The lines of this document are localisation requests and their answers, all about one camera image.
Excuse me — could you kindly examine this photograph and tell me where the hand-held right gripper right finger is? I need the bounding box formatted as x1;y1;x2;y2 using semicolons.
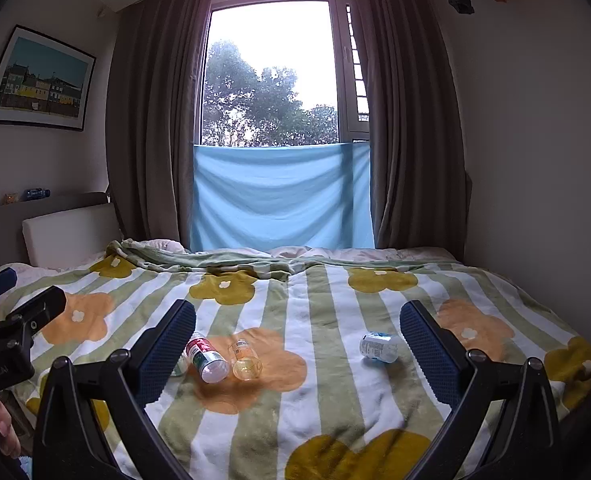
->
399;300;562;480

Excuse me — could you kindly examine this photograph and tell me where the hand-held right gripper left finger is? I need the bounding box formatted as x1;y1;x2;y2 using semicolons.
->
32;299;199;480

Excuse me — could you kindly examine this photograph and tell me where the clear yellow liquid bottle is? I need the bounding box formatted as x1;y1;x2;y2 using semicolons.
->
229;339;263;382

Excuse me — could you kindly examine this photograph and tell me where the person's left hand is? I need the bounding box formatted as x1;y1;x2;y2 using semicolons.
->
0;399;23;459

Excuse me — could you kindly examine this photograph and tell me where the white pillow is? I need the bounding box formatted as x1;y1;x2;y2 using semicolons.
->
0;262;61;286

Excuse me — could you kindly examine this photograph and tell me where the red label plastic bottle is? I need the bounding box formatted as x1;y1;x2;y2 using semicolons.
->
185;332;230;384

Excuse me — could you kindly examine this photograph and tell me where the blue white label bottle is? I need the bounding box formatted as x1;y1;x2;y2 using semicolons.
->
359;331;401;363

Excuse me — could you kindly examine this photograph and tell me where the grey bed headboard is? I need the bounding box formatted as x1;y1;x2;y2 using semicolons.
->
0;191;114;281

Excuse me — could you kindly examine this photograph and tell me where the white headboard cushion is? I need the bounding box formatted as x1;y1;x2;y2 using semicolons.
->
22;203;124;267

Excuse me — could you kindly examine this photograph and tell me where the striped floral blanket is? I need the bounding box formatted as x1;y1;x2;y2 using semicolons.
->
16;255;591;480

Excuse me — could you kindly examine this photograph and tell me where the blue cloth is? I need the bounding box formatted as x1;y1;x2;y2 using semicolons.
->
190;141;375;252

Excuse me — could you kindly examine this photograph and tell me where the framed houses picture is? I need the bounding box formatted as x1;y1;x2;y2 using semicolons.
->
0;25;97;132

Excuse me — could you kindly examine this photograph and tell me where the brown curtain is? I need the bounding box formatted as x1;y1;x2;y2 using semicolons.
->
349;0;469;261
104;0;216;247

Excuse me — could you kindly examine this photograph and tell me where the white window frame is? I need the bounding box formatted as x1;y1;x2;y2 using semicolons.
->
194;0;371;148

